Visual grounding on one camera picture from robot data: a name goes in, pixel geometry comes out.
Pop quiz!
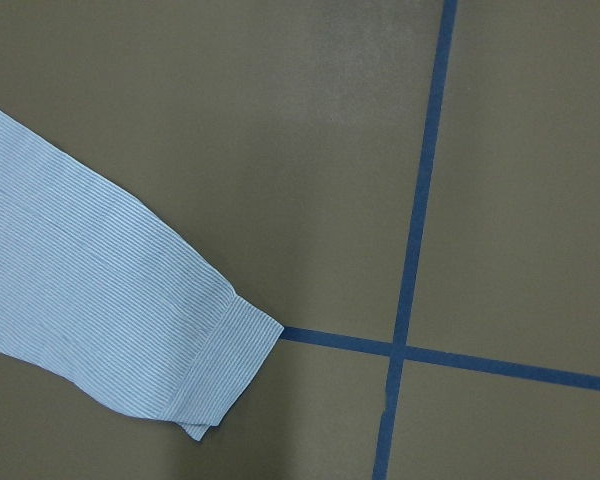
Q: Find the blue striped button shirt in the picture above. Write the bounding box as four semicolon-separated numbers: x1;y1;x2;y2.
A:
0;110;283;439

